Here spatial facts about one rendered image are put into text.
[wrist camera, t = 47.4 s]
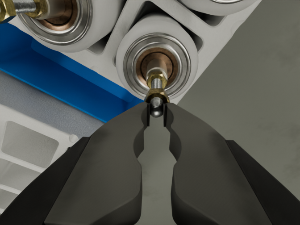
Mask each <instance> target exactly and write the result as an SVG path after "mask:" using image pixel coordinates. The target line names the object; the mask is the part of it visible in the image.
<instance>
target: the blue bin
mask: <svg viewBox="0 0 300 225"><path fill-rule="evenodd" d="M0 70H1V71H3V72H5V73H7V74H9V75H11V76H13V77H15V78H17V79H19V80H21V81H23V82H25V83H27V84H29V85H31V86H33V87H35V88H37V89H39V90H41V91H43V92H45V93H47V94H49V95H51V96H53V97H55V98H57V99H59V100H61V101H63V102H65V103H67V104H69V105H71V106H73V107H75V108H77V109H79V110H81V111H83V112H85V113H87V114H89V115H91V116H93V117H95V118H97V119H99V120H101V121H103V122H105V123H106V122H108V121H109V120H111V119H112V118H114V117H116V116H117V115H119V114H121V113H123V112H124V111H126V110H128V109H130V108H132V107H133V106H135V105H137V104H139V103H141V102H144V100H141V99H139V98H137V97H135V96H134V95H132V94H131V93H130V92H129V91H128V90H126V89H125V88H123V87H121V86H119V85H118V84H116V83H114V82H112V81H111V80H109V79H107V78H105V77H103V76H101V75H100V74H98V73H97V72H95V71H94V70H91V69H89V68H87V67H86V66H84V65H82V64H80V63H79V62H77V61H75V60H73V59H71V58H69V57H68V56H66V55H64V54H62V53H61V52H59V51H55V50H52V49H50V48H48V47H46V46H44V45H42V44H41V43H39V42H38V41H37V40H35V39H34V38H33V37H32V36H30V35H29V34H27V33H25V32H23V31H22V30H20V29H19V28H18V27H16V26H14V25H12V24H10V23H4V24H0Z"/></svg>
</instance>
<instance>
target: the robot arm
mask: <svg viewBox="0 0 300 225"><path fill-rule="evenodd" d="M163 125H164V127H166V128H167V130H168V131H169V132H170V144H169V150H170V152H171V153H172V154H173V156H174V157H175V159H176V161H177V162H176V164H175V165H174V168H173V176H172V185H171V208H172V217H173V220H174V222H175V223H176V224H177V225H300V201H299V200H298V199H297V198H296V197H295V196H294V195H293V194H292V193H291V192H290V191H289V190H288V189H287V188H286V187H284V186H283V185H282V184H281V183H280V182H279V181H278V180H277V179H276V178H275V177H274V176H273V175H272V174H270V173H269V172H268V171H267V170H266V169H265V168H264V167H263V166H261V165H260V164H259V163H258V162H257V161H256V160H255V159H254V158H253V157H251V156H250V155H249V154H248V153H247V152H246V151H245V150H244V149H242V148H241V147H240V146H239V145H238V144H237V143H236V142H235V141H234V140H226V139H225V138H224V137H222V136H221V135H220V134H219V133H218V132H217V131H216V130H215V129H214V128H213V127H211V126H210V125H209V124H207V123H206V122H204V121H203V120H201V119H200V118H198V117H196V116H195V115H193V114H191V113H190V112H188V111H186V110H185V109H183V108H181V107H179V106H178V105H176V104H174V103H165V104H163ZM147 126H150V103H147V102H141V103H139V104H137V105H135V106H133V107H132V108H130V109H128V110H126V111H124V112H123V113H121V114H119V115H117V116H116V117H114V118H112V119H111V120H109V121H108V122H106V123H105V124H103V125H102V126H101V127H100V128H99V129H97V130H96V131H95V132H94V133H93V134H92V135H91V136H90V137H82V138H81V139H79V140H78V141H77V142H76V143H75V144H74V145H73V146H72V147H71V148H70V149H68V150H67V151H66V152H65V153H64V154H63V155H62V156H60V157H59V158H58V159H57V160H56V161H55V162H54V163H52V164H51V165H50V166H49V167H48V168H47V169H45V170H44V171H43V172H42V173H41V174H40V175H39V176H38V177H37V178H36V179H35V180H33V181H32V182H31V183H30V184H29V185H28V186H27V187H26V188H25V189H24V190H23V191H22V192H21V193H20V194H19V195H18V196H17V197H16V198H15V199H14V200H13V201H12V203H11V204H10V205H9V206H8V207H7V208H6V209H5V210H4V211H3V213H2V214H1V215H0V225H134V224H136V223H137V222H138V221H139V219H140V217H141V210H142V166H141V164H140V162H139V161H138V160H137V158H138V157H139V155H140V154H141V152H142V151H143V150H144V130H145V129H146V128H147Z"/></svg>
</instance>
